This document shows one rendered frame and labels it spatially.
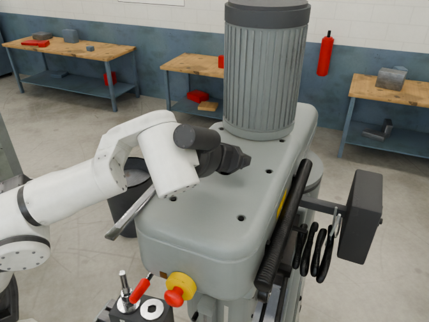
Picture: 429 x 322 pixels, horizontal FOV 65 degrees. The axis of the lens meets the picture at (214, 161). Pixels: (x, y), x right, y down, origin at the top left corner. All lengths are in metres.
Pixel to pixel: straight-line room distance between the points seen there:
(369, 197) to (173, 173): 0.69
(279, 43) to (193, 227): 0.44
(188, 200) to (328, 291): 2.41
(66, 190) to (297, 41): 0.58
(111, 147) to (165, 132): 0.08
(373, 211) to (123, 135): 0.71
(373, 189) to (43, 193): 0.86
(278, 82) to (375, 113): 4.39
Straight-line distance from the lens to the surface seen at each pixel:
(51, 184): 0.53
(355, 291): 3.08
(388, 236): 3.64
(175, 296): 0.67
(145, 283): 0.78
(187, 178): 0.47
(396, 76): 4.45
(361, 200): 1.02
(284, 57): 0.82
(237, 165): 0.65
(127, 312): 1.46
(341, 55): 4.94
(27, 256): 0.58
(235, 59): 0.83
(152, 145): 0.48
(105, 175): 0.50
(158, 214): 0.66
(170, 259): 0.68
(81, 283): 3.10
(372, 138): 4.70
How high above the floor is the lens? 2.32
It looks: 33 degrees down
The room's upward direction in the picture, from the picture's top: straight up
